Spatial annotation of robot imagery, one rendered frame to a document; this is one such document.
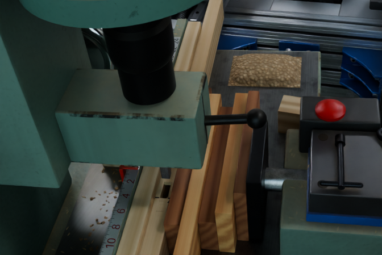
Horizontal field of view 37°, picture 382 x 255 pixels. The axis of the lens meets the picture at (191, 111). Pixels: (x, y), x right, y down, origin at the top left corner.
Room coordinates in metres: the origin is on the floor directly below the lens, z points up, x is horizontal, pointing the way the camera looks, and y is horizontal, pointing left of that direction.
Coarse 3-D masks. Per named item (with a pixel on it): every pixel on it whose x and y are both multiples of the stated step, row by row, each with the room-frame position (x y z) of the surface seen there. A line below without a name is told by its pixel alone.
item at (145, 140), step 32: (64, 96) 0.44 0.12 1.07; (96, 96) 0.43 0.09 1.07; (192, 96) 0.41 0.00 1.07; (64, 128) 0.42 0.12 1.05; (96, 128) 0.41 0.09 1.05; (128, 128) 0.40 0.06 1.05; (160, 128) 0.39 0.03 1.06; (192, 128) 0.38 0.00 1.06; (96, 160) 0.41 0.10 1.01; (128, 160) 0.40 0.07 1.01; (160, 160) 0.39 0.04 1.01; (192, 160) 0.38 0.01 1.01
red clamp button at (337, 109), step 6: (318, 102) 0.43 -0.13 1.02; (324, 102) 0.43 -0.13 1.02; (330, 102) 0.43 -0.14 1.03; (336, 102) 0.43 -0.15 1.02; (318, 108) 0.42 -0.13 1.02; (324, 108) 0.42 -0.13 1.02; (330, 108) 0.42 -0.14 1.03; (336, 108) 0.42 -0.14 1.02; (342, 108) 0.42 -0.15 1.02; (318, 114) 0.42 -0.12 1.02; (324, 114) 0.41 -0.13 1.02; (330, 114) 0.41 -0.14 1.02; (336, 114) 0.41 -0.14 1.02; (342, 114) 0.41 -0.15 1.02; (330, 120) 0.41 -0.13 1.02; (336, 120) 0.41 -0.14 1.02
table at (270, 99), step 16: (224, 64) 0.68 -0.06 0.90; (304, 64) 0.65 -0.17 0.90; (320, 64) 0.65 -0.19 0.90; (224, 80) 0.64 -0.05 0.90; (304, 80) 0.62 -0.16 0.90; (320, 80) 0.61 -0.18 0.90; (224, 96) 0.61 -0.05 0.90; (272, 96) 0.59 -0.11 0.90; (320, 96) 0.58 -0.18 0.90; (272, 112) 0.56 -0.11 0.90; (272, 128) 0.53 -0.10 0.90; (272, 144) 0.50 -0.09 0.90; (272, 160) 0.48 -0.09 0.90; (272, 192) 0.43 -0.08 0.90; (272, 208) 0.40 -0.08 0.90; (272, 224) 0.38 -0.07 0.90; (240, 240) 0.37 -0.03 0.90; (256, 240) 0.36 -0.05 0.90; (272, 240) 0.36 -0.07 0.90
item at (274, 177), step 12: (252, 132) 0.43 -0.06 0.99; (264, 132) 0.43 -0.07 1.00; (252, 144) 0.41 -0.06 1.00; (264, 144) 0.41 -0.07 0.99; (252, 156) 0.40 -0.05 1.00; (264, 156) 0.40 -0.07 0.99; (252, 168) 0.38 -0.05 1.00; (264, 168) 0.40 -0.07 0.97; (276, 168) 0.41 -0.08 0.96; (252, 180) 0.37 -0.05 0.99; (264, 180) 0.39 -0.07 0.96; (276, 180) 0.39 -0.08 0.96; (252, 192) 0.36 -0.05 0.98; (264, 192) 0.39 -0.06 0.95; (252, 204) 0.36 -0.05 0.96; (264, 204) 0.39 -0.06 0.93; (252, 216) 0.36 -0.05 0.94; (264, 216) 0.38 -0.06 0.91; (252, 228) 0.36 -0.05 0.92
